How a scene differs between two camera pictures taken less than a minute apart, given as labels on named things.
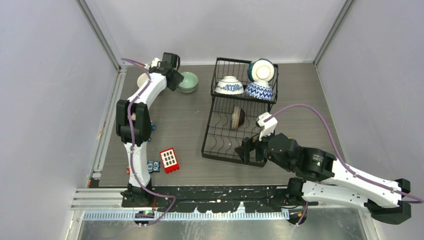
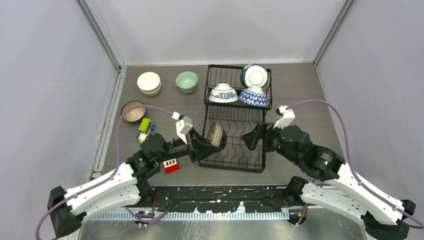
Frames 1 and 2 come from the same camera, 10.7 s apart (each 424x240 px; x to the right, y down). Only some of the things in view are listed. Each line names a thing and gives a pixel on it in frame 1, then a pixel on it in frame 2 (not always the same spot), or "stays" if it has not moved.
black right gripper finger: (248, 145) → (252, 138)
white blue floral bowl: (229, 85) → (223, 93)
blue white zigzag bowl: (260, 90) → (254, 96)
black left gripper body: (177, 79) → (192, 147)
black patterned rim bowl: (238, 117) → (217, 135)
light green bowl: (189, 83) stays
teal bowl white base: (261, 69) → (253, 75)
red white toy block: (169, 160) stays
